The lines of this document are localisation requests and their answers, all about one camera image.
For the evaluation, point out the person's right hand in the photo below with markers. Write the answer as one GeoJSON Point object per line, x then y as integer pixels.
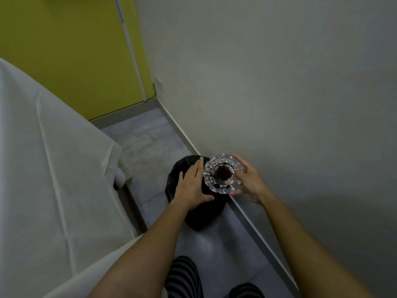
{"type": "Point", "coordinates": [252, 186]}

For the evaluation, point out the person's left hand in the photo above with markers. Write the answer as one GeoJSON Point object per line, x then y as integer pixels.
{"type": "Point", "coordinates": [189, 190]}

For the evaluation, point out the person's left thumb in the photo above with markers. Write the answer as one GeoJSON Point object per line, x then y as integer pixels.
{"type": "Point", "coordinates": [206, 199]}

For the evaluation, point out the person's right thumb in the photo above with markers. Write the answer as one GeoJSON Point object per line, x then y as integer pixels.
{"type": "Point", "coordinates": [237, 191]}

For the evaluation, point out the clear cut glass ashtray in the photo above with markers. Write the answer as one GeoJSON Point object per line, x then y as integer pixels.
{"type": "Point", "coordinates": [214, 166]}

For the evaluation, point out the person's right forearm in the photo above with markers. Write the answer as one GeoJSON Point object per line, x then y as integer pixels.
{"type": "Point", "coordinates": [310, 248]}

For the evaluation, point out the person's left forearm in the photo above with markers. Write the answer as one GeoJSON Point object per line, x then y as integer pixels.
{"type": "Point", "coordinates": [145, 251]}

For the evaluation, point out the black trash bin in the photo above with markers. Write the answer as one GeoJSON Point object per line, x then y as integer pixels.
{"type": "Point", "coordinates": [204, 215]}

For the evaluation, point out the dark ash residue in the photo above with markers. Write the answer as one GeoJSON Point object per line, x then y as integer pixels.
{"type": "Point", "coordinates": [222, 173]}

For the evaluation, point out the person's left striped trouser leg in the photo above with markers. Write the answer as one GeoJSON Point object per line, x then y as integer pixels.
{"type": "Point", "coordinates": [184, 279]}

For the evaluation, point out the person's striped trouser leg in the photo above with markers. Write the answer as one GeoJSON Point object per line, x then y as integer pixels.
{"type": "Point", "coordinates": [184, 279]}
{"type": "Point", "coordinates": [246, 291]}

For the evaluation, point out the person's right striped trouser leg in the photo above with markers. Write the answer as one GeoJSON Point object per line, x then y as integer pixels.
{"type": "Point", "coordinates": [246, 291]}

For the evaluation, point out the bed with white sheet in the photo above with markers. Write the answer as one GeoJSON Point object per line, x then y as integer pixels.
{"type": "Point", "coordinates": [46, 183]}

